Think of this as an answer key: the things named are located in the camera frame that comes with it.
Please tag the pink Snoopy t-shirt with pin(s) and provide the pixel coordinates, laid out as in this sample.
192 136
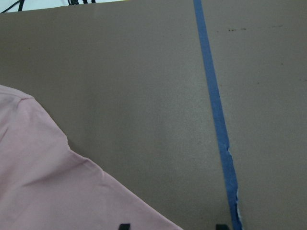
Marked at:
44 185

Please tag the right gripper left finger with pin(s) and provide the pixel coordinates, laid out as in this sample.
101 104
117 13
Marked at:
124 226

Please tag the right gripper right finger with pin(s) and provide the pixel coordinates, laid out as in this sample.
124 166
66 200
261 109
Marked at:
221 227

